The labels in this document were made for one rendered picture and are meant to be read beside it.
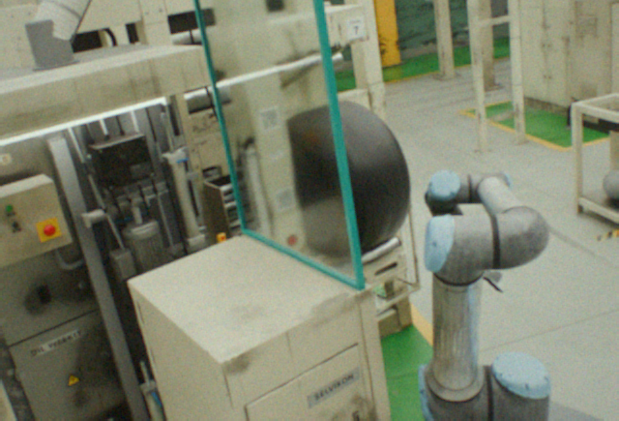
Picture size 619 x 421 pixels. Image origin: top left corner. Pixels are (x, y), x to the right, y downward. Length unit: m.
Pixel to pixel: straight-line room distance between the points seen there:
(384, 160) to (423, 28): 10.27
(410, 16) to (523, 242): 11.11
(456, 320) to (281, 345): 0.40
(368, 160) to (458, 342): 0.86
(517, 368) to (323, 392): 0.58
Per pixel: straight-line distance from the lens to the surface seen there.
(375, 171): 2.24
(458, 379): 1.73
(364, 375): 1.58
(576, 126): 4.76
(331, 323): 1.46
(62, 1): 2.20
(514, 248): 1.36
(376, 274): 2.52
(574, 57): 6.93
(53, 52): 2.19
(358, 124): 2.30
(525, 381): 1.82
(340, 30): 2.66
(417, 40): 12.45
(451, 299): 1.46
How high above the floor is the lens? 1.99
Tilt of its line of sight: 20 degrees down
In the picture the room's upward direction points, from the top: 10 degrees counter-clockwise
